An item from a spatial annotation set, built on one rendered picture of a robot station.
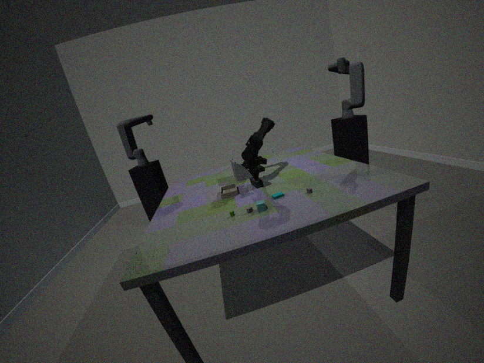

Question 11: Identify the shallow beige tray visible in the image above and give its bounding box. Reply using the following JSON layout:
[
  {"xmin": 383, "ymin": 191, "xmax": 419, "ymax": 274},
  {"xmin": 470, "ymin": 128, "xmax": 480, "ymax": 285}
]
[{"xmin": 220, "ymin": 183, "xmax": 238, "ymax": 199}]

